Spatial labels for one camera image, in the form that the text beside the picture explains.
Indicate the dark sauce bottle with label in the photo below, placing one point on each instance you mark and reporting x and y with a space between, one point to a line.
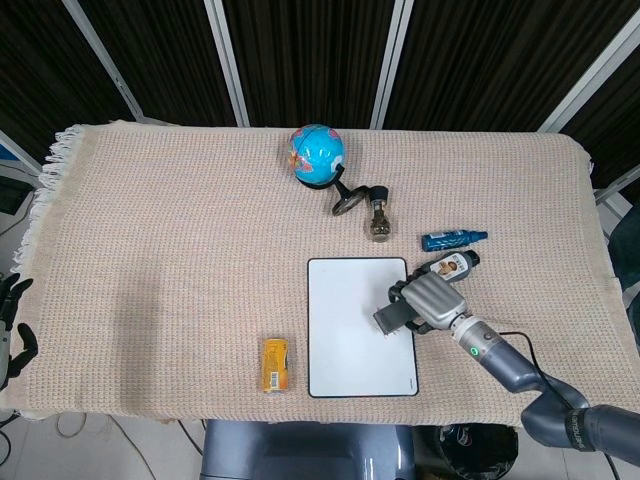
454 266

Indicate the beige waffle-weave tablecloth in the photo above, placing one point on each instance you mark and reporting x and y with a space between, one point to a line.
150 225

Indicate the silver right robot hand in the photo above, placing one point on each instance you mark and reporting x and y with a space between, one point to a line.
432 300

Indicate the grey whiteboard eraser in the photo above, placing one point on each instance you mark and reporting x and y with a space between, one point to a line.
390 317

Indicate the black round bin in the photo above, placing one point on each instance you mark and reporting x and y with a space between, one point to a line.
465 450

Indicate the glass spice jar black cap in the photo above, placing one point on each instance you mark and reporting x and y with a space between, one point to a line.
380 226

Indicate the blue globe on black stand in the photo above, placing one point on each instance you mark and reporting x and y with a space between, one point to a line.
315 155

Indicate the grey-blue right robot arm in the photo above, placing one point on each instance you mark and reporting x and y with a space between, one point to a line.
500 360

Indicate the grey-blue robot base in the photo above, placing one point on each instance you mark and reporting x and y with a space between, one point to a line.
300 450

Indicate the orange drink can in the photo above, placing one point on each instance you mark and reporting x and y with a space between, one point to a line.
275 365

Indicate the dark partition panel white frame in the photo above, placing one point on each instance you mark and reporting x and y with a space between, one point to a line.
475 60
40 65
612 125
310 60
165 60

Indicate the white rectangular board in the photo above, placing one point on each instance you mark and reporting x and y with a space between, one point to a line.
340 325

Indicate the blue spray bottle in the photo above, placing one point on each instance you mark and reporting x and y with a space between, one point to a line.
445 241

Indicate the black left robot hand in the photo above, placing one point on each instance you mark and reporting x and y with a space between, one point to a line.
26 345

